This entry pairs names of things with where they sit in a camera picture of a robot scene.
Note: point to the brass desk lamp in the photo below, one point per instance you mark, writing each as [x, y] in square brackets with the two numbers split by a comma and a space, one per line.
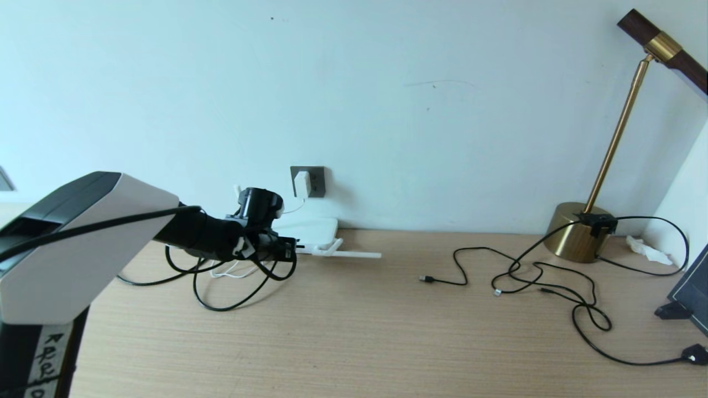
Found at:
[569, 237]

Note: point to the white power adapter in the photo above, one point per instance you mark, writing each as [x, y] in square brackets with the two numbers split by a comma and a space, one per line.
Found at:
[302, 184]

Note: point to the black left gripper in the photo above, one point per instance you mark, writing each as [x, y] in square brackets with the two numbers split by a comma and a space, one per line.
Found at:
[266, 247]

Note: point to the light grey wrist camera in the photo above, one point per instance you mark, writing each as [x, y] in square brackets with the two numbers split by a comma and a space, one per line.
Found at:
[242, 247]

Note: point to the dark framed panel on stand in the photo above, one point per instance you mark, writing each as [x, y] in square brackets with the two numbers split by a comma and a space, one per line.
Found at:
[694, 290]

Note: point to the grey wall socket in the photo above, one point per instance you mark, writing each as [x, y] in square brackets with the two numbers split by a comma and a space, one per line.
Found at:
[318, 182]

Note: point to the crumpled white tissue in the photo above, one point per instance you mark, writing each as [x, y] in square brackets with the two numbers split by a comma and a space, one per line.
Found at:
[647, 250]

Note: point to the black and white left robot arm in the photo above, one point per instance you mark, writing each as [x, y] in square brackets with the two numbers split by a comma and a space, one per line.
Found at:
[83, 249]

